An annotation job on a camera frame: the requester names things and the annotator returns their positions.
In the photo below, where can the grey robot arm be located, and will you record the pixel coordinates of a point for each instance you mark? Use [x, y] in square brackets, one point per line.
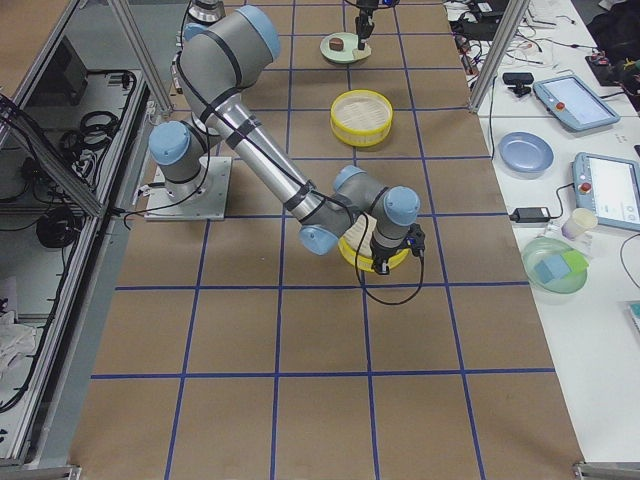
[367, 4]
[215, 64]

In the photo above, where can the white bun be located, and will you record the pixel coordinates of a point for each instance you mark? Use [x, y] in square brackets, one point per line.
[359, 54]

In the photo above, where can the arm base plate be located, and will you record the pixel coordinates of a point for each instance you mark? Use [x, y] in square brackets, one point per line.
[203, 198]

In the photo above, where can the brown bun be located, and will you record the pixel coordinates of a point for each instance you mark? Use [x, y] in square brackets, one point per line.
[336, 44]

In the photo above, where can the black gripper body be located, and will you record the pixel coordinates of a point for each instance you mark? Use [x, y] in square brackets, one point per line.
[363, 25]
[381, 257]

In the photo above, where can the pale green plate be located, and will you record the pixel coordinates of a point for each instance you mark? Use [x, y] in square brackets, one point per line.
[345, 56]

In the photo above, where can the black power adapter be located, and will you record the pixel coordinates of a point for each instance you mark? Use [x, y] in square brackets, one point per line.
[530, 215]

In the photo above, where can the blue plate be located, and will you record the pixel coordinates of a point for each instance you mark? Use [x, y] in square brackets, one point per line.
[525, 153]

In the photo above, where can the green bowl with sponges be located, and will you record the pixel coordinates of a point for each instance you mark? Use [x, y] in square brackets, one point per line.
[555, 266]

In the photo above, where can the black webcam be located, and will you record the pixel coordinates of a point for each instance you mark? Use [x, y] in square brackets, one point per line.
[519, 83]

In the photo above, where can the blue teach pendant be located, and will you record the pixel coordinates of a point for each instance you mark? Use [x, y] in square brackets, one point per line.
[574, 104]
[609, 187]

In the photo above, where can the white paper cup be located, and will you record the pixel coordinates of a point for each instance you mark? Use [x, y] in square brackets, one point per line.
[580, 221]

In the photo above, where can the aluminium frame post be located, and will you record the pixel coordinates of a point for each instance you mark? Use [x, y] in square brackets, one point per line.
[505, 33]

